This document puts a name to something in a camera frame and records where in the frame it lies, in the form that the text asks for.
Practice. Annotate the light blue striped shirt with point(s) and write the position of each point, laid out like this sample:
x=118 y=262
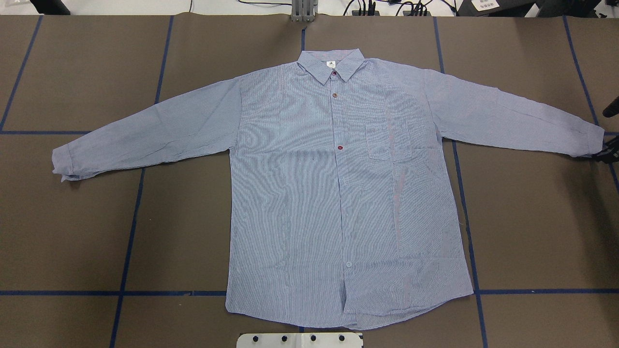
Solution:
x=342 y=212

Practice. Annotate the aluminium frame post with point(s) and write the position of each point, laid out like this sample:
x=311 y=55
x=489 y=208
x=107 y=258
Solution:
x=303 y=10

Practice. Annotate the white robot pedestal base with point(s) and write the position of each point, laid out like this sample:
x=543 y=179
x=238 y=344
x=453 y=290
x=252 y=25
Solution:
x=301 y=340

